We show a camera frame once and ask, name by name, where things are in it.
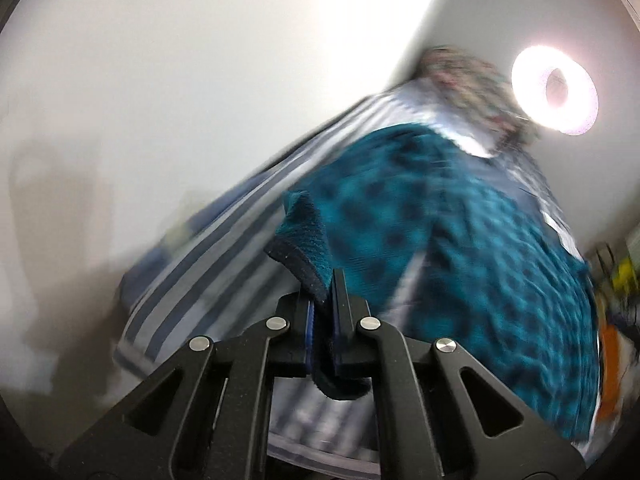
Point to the teal plaid fleece garment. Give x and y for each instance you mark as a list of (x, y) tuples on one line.
[(490, 275)]

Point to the orange storage rack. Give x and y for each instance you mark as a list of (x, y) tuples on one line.
[(610, 383)]

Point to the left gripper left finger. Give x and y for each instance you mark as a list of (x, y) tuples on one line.
[(205, 412)]

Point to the floral patterned pillow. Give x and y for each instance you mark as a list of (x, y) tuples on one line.
[(475, 88)]

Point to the white ring light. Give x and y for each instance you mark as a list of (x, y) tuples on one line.
[(554, 90)]

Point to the blue white striped bed cover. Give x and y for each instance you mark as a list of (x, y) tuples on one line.
[(216, 278)]

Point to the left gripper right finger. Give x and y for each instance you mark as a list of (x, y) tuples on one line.
[(439, 414)]

